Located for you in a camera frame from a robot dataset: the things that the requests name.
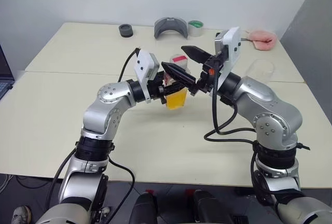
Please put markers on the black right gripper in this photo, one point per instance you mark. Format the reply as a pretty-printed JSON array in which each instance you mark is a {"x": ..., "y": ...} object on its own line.
[{"x": 206, "y": 82}]

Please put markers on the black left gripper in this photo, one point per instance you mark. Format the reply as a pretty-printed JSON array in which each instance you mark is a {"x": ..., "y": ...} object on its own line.
[{"x": 157, "y": 90}]

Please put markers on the clear bottle with orange drink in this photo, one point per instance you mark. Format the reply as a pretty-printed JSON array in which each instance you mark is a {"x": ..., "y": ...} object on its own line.
[{"x": 176, "y": 100}]

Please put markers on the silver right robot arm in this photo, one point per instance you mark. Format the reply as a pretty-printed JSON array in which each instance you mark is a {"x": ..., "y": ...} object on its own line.
[{"x": 259, "y": 97}]

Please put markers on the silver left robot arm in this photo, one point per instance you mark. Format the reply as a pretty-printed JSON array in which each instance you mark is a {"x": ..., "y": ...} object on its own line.
[{"x": 103, "y": 115}]

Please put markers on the clear wine glass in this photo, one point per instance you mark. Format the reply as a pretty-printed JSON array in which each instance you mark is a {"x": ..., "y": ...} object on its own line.
[{"x": 262, "y": 69}]

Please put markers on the tape roll with green core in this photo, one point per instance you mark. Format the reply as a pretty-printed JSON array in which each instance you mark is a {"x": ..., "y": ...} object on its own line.
[{"x": 195, "y": 30}]

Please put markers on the pink cloth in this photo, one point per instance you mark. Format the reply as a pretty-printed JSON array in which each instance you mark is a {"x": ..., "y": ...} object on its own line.
[{"x": 263, "y": 41}]

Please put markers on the black round cap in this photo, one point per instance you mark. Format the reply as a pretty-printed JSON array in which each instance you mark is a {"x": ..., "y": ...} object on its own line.
[{"x": 126, "y": 30}]

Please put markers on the small red block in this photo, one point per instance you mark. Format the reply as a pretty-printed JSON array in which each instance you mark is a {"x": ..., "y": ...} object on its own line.
[{"x": 149, "y": 192}]

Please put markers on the dark rounded shape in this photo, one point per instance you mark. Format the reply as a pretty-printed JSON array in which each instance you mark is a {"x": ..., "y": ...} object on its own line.
[
  {"x": 144, "y": 208},
  {"x": 207, "y": 208}
]

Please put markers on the dark laptop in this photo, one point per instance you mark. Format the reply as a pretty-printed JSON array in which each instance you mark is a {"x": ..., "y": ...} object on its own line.
[{"x": 5, "y": 73}]

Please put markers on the white sneaker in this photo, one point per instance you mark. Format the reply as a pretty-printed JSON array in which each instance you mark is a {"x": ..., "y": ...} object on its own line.
[{"x": 22, "y": 215}]

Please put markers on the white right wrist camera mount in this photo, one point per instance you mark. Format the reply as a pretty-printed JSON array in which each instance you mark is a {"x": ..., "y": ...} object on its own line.
[{"x": 232, "y": 53}]

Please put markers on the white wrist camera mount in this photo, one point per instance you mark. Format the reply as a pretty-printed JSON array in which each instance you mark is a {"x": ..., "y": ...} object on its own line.
[
  {"x": 144, "y": 63},
  {"x": 232, "y": 53}
]

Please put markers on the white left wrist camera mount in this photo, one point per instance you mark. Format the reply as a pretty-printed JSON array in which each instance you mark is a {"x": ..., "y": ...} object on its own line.
[{"x": 144, "y": 63}]

